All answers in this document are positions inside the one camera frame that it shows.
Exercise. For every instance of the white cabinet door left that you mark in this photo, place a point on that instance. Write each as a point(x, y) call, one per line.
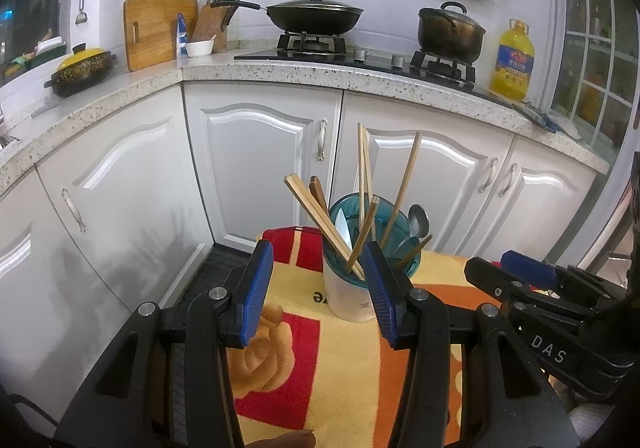
point(245, 138)

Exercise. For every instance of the dark stock pot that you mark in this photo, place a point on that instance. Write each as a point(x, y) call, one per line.
point(449, 32)

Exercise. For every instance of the white cabinet door right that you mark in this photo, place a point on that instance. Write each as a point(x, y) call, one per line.
point(535, 195)

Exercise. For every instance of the wooden cutting board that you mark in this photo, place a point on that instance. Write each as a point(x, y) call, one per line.
point(151, 30)

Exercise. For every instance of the white cabinet door middle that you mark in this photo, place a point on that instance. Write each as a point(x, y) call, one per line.
point(457, 163)

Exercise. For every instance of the colourful orange yellow mat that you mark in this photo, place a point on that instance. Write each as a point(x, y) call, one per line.
point(307, 369)

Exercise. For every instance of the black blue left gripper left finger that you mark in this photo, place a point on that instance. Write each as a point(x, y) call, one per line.
point(126, 399)

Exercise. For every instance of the white cabinet door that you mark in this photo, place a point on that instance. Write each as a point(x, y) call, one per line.
point(535, 195)
point(457, 163)
point(245, 138)

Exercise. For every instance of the metal spoon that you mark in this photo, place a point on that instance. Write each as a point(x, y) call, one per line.
point(419, 225)

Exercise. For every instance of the wooden chopstick short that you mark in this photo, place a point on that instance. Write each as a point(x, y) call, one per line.
point(364, 232)

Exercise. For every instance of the black wok with lid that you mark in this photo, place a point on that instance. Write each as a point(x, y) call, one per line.
point(314, 17)

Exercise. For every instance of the yellow cooking oil bottle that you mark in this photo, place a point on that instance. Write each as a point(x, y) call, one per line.
point(514, 62)

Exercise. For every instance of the yellow lidded casserole pot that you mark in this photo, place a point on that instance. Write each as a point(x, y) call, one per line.
point(84, 69)

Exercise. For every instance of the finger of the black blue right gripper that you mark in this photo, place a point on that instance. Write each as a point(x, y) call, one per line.
point(528, 270)

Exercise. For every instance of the brown wooden handled utensil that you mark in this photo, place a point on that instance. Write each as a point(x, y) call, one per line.
point(316, 190)

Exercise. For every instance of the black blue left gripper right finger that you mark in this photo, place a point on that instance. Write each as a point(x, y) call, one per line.
point(506, 399)

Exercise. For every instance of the black gas stove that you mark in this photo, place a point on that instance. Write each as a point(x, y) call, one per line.
point(422, 66)

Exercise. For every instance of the glass pane door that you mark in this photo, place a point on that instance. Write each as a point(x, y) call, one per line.
point(597, 81)

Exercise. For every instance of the light chopstick in holder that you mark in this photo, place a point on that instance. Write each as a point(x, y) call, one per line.
point(367, 172)

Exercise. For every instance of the wooden knife block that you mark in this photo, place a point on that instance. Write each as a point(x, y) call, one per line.
point(213, 20)

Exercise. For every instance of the white small bowl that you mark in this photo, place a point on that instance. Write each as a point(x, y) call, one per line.
point(200, 48)

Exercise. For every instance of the wooden chopstick long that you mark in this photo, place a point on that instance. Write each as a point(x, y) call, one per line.
point(403, 186)

